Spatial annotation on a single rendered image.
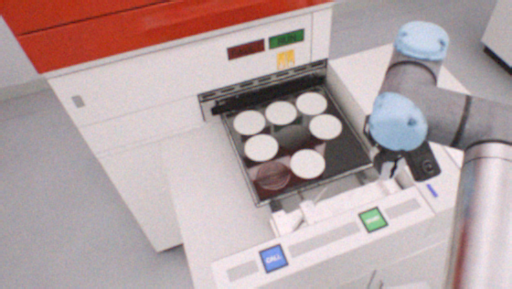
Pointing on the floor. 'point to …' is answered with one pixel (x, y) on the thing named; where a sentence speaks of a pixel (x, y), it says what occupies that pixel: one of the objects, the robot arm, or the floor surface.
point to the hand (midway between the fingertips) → (389, 178)
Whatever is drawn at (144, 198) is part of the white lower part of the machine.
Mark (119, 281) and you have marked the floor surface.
